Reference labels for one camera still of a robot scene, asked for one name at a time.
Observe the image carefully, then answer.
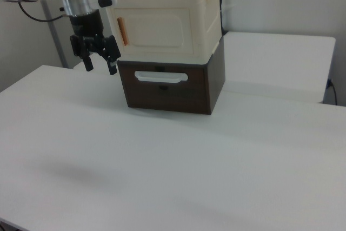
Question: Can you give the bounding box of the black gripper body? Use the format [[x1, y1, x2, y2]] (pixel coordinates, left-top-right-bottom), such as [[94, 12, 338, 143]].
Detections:
[[69, 9, 105, 51]]

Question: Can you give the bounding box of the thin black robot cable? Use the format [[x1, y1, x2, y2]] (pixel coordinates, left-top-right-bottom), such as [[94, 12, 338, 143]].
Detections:
[[17, 0, 66, 23]]

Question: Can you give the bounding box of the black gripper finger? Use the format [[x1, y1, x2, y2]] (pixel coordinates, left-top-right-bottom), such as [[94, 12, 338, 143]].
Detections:
[[95, 35, 121, 76], [69, 34, 95, 72]]

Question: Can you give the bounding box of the dark brown wooden drawer box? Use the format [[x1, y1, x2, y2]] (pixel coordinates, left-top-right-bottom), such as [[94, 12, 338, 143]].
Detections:
[[116, 36, 227, 116]]

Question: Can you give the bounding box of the black cable at table side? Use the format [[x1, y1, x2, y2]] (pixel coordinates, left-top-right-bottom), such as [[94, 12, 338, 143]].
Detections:
[[326, 78, 338, 105]]

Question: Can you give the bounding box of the white drawer handle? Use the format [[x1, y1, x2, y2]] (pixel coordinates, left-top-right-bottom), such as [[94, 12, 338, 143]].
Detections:
[[134, 70, 188, 83]]

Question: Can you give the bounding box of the orange door handle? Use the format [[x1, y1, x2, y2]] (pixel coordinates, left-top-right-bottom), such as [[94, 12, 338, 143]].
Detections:
[[116, 17, 129, 46]]

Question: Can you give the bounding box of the dark brown drawer front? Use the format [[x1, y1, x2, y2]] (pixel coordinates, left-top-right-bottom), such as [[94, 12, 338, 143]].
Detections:
[[118, 63, 208, 114]]

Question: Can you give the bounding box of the cream cabinet door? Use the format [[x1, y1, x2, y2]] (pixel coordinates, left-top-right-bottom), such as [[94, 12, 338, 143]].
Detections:
[[112, 7, 194, 54]]

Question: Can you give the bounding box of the cream plastic cabinet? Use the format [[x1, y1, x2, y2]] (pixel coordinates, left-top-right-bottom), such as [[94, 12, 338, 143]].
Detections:
[[101, 0, 224, 65]]

